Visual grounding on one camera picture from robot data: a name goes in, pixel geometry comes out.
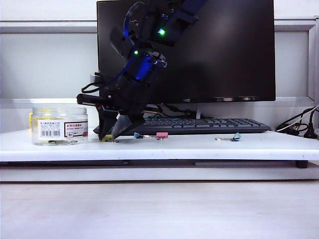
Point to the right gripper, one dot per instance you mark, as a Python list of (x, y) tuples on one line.
[(129, 99)]

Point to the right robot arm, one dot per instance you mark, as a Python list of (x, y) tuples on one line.
[(144, 67)]

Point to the blue binder clip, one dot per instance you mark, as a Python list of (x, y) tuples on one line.
[(136, 135)]

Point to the pink binder clip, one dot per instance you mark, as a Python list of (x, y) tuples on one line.
[(162, 135)]

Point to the clear plastic jar with label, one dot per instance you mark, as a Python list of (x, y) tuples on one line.
[(49, 113)]

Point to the white desk riser board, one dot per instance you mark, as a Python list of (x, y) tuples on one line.
[(174, 149)]

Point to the small yellow object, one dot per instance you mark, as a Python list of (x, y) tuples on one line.
[(30, 119)]

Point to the black computer keyboard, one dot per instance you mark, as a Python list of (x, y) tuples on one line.
[(211, 125)]

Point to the teal binder clip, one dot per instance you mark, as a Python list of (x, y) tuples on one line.
[(236, 136)]

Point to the black computer monitor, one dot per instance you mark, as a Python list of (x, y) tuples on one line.
[(236, 62)]

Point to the black power plug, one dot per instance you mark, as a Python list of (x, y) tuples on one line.
[(310, 134)]

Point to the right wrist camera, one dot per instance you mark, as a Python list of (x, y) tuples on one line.
[(96, 77)]

